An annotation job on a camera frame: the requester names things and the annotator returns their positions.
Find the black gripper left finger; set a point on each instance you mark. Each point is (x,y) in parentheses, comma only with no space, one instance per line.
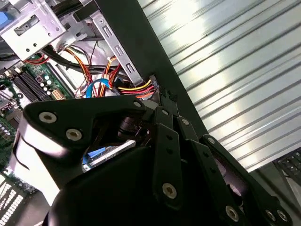
(70,110)

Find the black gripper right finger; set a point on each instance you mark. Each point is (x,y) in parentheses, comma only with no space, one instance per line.
(207,162)

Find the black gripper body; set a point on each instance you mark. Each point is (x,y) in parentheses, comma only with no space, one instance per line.
(113,193)

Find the hard disk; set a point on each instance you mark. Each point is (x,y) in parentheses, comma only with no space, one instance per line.
(94,157)

